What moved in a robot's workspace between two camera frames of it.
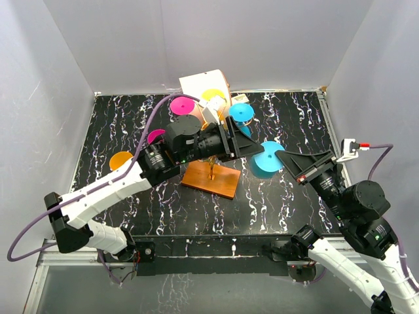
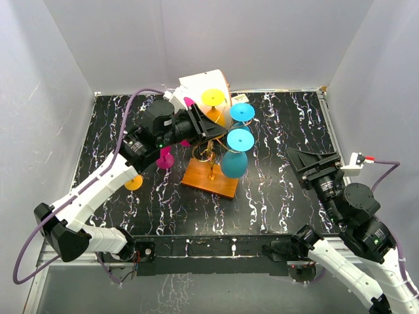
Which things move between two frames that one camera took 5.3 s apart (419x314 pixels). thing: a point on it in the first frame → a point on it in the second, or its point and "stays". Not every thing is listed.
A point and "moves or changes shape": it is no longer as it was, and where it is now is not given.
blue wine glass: x=267 y=164 → x=234 y=162
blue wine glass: x=243 y=114 stays
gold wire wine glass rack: x=213 y=178 stays
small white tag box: x=241 y=98 stays
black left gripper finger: x=246 y=146 → x=210 y=139
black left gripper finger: x=241 y=137 → x=211 y=127
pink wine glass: x=153 y=134 moves or changes shape
